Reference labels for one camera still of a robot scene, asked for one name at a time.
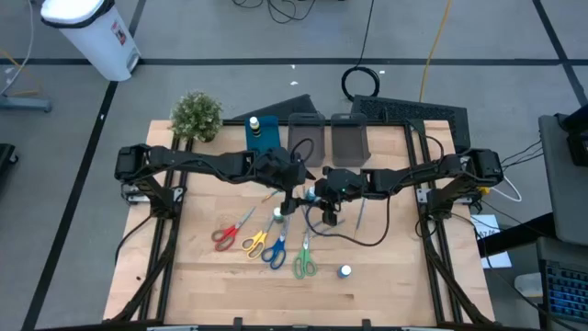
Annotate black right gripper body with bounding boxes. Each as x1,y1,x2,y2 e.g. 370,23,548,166
322,167,368,226

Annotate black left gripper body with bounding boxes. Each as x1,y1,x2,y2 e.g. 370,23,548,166
255,147,308,216

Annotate blue scissors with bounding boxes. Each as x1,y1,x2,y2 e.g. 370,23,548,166
261,215,291,270

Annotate yellow scissors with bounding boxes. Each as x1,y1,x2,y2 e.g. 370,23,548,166
241,215,277,261

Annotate green scissors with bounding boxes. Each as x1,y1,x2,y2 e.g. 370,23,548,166
292,223,319,280

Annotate red scissors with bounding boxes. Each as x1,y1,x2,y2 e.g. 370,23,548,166
210,206,257,253

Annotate teal bottle holder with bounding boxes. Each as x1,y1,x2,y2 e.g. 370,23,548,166
244,114,282,157

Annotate grey plastic bin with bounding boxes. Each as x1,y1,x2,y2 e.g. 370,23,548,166
288,112,326,168
330,112,372,167

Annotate black mesh panel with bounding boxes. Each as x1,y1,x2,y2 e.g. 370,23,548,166
351,95,470,153

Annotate artificial green plant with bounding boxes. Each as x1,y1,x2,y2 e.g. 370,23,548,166
170,90,224,143

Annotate white paper sheet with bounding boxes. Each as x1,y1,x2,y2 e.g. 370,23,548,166
470,214,513,269

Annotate white container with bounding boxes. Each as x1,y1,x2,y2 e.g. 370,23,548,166
514,273,543,298

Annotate grey side desk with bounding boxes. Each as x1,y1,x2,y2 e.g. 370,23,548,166
537,112,588,247

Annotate white trash can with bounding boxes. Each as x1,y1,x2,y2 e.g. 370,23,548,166
40,0,141,83

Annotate black desk equipment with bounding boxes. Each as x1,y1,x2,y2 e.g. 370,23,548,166
567,105,588,167

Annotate backlit keyboard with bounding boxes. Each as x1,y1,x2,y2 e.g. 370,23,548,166
537,257,588,325

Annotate grey floor stand base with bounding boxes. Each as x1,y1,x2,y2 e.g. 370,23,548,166
0,94,52,114

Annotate black floor object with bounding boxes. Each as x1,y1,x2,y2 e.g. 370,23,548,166
0,143,19,167

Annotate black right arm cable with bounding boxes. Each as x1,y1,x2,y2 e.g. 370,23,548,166
305,195,391,247

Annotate black aluminium rig frame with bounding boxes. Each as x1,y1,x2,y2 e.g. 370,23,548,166
107,118,497,330

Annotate coiled black floor cable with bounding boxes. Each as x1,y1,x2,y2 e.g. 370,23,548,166
341,0,381,102

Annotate yellow cable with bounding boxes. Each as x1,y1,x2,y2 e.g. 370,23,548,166
418,0,454,103

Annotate white cable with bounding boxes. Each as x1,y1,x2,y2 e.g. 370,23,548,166
493,174,524,203

